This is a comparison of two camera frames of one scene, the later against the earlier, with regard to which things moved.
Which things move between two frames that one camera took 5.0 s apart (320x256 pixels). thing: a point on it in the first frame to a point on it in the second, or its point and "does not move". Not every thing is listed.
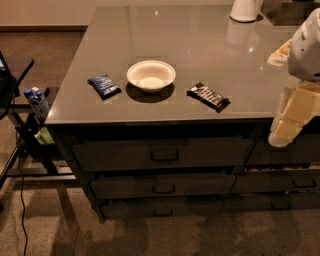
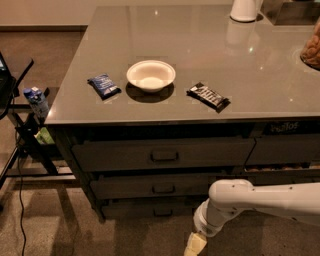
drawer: [282, 181] does not move
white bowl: [151, 75] does not move
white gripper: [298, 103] to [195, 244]
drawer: [133, 208] does not move
